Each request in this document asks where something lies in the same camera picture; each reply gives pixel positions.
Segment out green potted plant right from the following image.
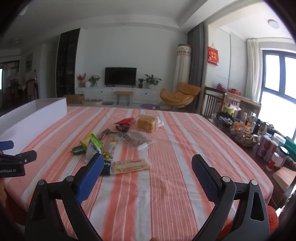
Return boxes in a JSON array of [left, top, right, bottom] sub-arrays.
[[144, 74, 162, 90]]

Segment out yellow wafer bar pack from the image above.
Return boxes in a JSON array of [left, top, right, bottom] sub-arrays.
[[110, 159, 151, 175]]

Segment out striped orange white tablecloth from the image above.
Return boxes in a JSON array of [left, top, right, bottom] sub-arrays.
[[5, 106, 273, 240]]

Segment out cardboard box on floor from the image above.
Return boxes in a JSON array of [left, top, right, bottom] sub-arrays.
[[64, 94, 85, 105]]

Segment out green snack packet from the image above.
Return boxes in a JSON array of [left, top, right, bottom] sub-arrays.
[[80, 133, 103, 150]]

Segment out white round vase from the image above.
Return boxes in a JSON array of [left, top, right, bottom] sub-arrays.
[[85, 81, 91, 87]]

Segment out small wooden bench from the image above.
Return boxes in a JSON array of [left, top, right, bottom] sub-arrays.
[[113, 91, 133, 106]]

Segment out covered standing air conditioner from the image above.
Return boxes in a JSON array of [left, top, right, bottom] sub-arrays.
[[172, 44, 191, 92]]

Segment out white sheer curtain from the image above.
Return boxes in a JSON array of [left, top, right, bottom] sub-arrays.
[[245, 39, 262, 101]]

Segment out black television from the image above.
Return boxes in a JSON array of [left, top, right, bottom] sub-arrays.
[[104, 67, 137, 86]]

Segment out dark wooden chair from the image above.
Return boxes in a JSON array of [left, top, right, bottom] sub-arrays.
[[200, 87, 226, 119]]

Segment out purple floor mat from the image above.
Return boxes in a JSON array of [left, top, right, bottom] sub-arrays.
[[140, 103, 159, 110]]

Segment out white tv cabinet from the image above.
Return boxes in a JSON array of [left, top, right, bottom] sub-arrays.
[[75, 87, 159, 104]]

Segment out long yellow black biscuit pack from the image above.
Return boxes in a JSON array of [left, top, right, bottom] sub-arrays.
[[99, 135, 119, 177]]

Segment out round pet bed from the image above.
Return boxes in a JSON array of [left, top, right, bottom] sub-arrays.
[[81, 99, 103, 106]]

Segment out red flower bouquet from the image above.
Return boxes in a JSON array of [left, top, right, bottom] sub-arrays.
[[77, 73, 86, 87]]

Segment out black display cabinet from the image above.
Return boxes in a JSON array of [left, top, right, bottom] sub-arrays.
[[56, 29, 80, 97]]

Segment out white blue triangular packet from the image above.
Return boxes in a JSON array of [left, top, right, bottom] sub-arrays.
[[84, 142, 102, 163]]

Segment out small dark potted plant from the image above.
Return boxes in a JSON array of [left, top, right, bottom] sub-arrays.
[[138, 78, 144, 88]]

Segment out orange lounge chair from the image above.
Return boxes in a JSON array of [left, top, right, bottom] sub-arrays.
[[159, 82, 201, 109]]

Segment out white cardboard box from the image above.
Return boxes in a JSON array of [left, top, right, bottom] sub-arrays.
[[1, 98, 67, 155]]

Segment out red wall hanging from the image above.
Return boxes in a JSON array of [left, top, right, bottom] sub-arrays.
[[207, 46, 219, 66]]

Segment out green sausage snack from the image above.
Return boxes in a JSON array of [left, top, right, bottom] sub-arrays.
[[71, 146, 86, 155]]

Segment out brown cracker clear bag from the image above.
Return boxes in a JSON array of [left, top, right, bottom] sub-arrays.
[[121, 130, 154, 151]]

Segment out red snack packet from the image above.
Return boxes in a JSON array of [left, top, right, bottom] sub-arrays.
[[115, 118, 134, 126]]

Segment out dark chocolate bar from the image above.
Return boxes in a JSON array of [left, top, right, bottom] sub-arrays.
[[115, 125, 130, 133]]

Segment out cluttered side table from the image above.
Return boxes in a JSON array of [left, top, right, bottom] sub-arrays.
[[209, 90, 296, 209]]

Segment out bread loaf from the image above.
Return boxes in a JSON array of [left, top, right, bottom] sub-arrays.
[[134, 115, 164, 133]]

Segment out green plant in vase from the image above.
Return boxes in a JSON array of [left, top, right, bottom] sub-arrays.
[[89, 75, 101, 87]]

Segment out round ceiling light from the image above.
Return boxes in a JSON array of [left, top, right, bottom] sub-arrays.
[[267, 19, 280, 29]]

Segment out grey maroon snack bar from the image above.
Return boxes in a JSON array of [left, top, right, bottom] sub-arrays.
[[96, 128, 110, 140]]

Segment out grey curtain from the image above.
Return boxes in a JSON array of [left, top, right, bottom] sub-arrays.
[[187, 22, 208, 113]]

